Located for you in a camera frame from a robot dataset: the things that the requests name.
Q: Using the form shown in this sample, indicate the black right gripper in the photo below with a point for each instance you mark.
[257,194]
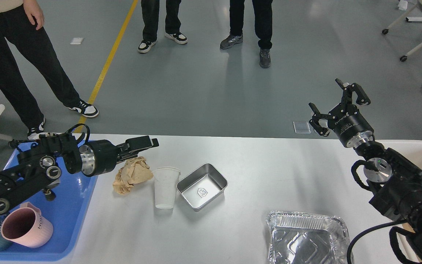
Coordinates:
[345,119]

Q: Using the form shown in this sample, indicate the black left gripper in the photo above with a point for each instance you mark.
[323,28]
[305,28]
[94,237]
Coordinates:
[101,156]

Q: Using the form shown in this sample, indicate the stainless steel rectangular container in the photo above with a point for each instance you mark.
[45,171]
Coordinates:
[202,186]

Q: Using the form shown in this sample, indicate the pink ribbed mug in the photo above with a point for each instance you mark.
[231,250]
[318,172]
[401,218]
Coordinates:
[26,226]

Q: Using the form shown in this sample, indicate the aluminium foil tray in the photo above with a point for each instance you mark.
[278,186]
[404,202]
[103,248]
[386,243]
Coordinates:
[306,238]

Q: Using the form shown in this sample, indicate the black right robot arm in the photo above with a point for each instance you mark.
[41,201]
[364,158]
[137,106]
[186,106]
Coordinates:
[396,183]

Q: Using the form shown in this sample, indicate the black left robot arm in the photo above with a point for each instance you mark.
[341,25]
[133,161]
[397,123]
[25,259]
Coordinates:
[38,170]

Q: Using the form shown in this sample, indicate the crumpled brown paper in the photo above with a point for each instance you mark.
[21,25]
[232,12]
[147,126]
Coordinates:
[135,171]

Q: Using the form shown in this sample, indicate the clear floor plate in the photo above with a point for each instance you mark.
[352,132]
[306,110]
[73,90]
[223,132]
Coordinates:
[301,127]

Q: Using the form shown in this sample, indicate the white paper cup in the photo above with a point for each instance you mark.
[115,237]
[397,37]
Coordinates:
[165,186]

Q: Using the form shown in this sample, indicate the blue plastic tray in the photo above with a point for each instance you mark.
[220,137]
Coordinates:
[66,213]

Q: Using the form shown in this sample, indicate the person with grey sneakers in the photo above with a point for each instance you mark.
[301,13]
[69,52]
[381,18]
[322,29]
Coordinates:
[263,25]

